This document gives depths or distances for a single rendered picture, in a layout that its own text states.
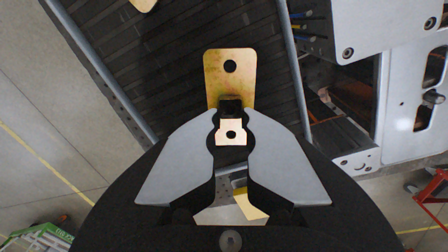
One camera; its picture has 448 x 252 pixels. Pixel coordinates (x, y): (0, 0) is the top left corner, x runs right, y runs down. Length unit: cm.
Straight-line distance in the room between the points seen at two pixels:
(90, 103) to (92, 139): 43
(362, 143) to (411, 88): 13
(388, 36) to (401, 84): 20
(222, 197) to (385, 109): 84
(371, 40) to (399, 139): 32
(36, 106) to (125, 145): 86
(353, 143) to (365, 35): 22
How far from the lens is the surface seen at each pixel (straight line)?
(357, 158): 39
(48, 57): 192
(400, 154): 55
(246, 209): 24
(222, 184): 95
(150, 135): 17
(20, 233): 411
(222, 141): 16
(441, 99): 47
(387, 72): 39
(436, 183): 262
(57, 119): 221
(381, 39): 23
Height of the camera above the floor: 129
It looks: 58 degrees down
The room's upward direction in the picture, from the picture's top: 176 degrees counter-clockwise
